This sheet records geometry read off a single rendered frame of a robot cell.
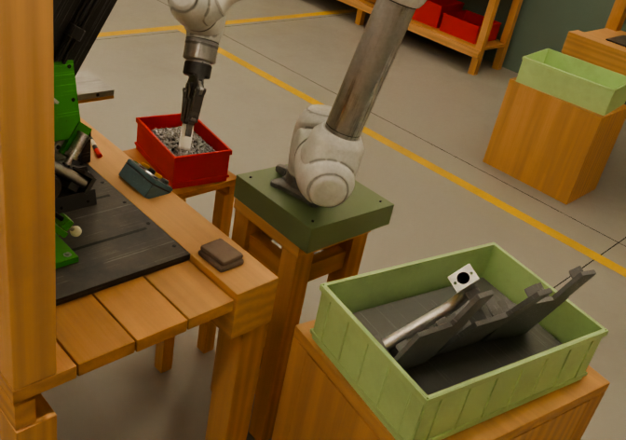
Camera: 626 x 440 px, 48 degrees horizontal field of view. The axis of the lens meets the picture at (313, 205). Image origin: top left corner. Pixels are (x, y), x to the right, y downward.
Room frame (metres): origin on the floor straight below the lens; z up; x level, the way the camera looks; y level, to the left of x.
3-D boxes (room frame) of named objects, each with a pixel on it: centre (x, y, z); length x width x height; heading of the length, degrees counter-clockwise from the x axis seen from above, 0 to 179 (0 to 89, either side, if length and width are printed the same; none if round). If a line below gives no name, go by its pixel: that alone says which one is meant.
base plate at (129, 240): (1.72, 0.84, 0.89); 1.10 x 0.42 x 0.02; 49
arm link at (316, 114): (1.95, 0.02, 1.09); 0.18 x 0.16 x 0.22; 10
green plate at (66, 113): (1.72, 0.75, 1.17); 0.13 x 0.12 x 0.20; 49
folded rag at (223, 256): (1.52, 0.21, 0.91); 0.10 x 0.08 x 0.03; 51
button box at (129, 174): (1.82, 0.51, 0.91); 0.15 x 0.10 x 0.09; 49
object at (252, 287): (1.93, 0.66, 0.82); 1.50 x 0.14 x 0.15; 49
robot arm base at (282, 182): (1.96, 0.04, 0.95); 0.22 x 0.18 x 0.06; 59
